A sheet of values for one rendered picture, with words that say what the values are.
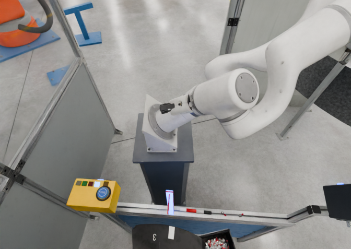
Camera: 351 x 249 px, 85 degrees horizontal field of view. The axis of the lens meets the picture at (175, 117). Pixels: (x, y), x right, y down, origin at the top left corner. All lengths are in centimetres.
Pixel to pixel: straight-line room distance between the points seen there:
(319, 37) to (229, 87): 20
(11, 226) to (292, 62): 123
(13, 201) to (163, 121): 76
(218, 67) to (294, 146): 182
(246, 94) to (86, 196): 67
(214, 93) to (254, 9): 146
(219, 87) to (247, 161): 175
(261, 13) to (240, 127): 149
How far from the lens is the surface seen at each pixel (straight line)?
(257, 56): 71
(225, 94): 39
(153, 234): 64
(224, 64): 71
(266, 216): 105
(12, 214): 121
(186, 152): 99
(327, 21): 50
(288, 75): 46
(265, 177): 211
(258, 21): 189
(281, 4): 188
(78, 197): 85
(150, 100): 95
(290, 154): 235
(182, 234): 67
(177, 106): 54
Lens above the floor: 181
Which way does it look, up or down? 53 degrees down
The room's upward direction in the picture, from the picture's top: straight up
